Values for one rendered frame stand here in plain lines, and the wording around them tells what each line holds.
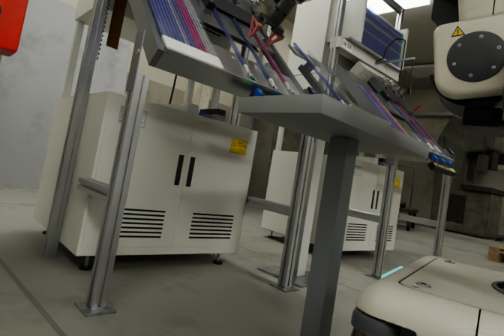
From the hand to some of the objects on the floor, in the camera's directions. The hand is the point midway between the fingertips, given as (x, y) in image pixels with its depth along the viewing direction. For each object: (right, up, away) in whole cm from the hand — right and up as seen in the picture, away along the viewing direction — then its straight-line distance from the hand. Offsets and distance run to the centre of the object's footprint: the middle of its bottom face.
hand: (259, 40), depth 148 cm
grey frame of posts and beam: (-34, -91, -6) cm, 97 cm away
